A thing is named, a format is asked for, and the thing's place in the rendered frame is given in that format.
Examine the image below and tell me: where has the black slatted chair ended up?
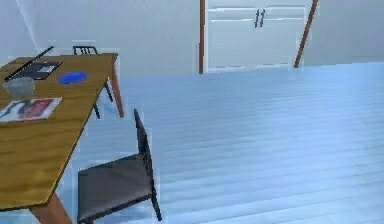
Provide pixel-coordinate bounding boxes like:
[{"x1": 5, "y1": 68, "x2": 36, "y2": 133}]
[{"x1": 72, "y1": 45, "x2": 114, "y2": 120}]

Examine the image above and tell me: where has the brown wooden table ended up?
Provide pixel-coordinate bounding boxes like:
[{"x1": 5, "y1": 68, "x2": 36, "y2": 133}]
[{"x1": 0, "y1": 52, "x2": 125, "y2": 224}]

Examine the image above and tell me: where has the dark brown chair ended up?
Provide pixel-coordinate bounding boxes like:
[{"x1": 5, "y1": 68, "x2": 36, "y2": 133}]
[{"x1": 76, "y1": 108, "x2": 163, "y2": 224}]

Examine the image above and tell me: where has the blue plate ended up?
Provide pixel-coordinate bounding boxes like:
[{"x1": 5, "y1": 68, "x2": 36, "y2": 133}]
[{"x1": 57, "y1": 71, "x2": 88, "y2": 85}]

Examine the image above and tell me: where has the grey bowl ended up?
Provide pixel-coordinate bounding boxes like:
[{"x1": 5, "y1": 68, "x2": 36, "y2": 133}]
[{"x1": 2, "y1": 76, "x2": 36, "y2": 100}]

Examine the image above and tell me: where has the black laptop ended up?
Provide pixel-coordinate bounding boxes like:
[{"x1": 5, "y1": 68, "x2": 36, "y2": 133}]
[{"x1": 3, "y1": 45, "x2": 64, "y2": 83}]

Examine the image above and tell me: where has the white double door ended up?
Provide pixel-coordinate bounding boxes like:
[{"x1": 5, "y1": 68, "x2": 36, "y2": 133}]
[{"x1": 198, "y1": 0, "x2": 320, "y2": 75}]

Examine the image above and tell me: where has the red and white magazine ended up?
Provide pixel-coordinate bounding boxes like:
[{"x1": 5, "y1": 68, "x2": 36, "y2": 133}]
[{"x1": 0, "y1": 97, "x2": 63, "y2": 123}]

